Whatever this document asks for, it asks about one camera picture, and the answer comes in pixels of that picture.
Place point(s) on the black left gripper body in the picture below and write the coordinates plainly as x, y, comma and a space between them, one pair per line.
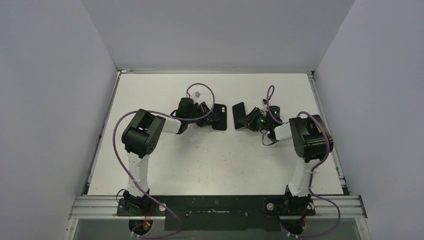
200, 110

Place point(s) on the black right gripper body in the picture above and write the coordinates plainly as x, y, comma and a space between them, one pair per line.
253, 116

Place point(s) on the black phone case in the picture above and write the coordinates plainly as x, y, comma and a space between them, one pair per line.
220, 110

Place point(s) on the black phone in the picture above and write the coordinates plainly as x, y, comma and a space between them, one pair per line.
239, 114

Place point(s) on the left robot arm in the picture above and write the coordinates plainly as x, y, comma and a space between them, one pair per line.
141, 137

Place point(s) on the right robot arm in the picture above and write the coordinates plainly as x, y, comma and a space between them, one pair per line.
312, 143

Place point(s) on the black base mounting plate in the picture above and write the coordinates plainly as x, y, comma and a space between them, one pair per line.
219, 212

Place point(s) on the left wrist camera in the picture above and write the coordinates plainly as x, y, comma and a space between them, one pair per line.
196, 95

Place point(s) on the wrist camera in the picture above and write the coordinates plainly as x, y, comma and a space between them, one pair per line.
196, 95
264, 104

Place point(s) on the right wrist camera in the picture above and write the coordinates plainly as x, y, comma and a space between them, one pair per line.
264, 104

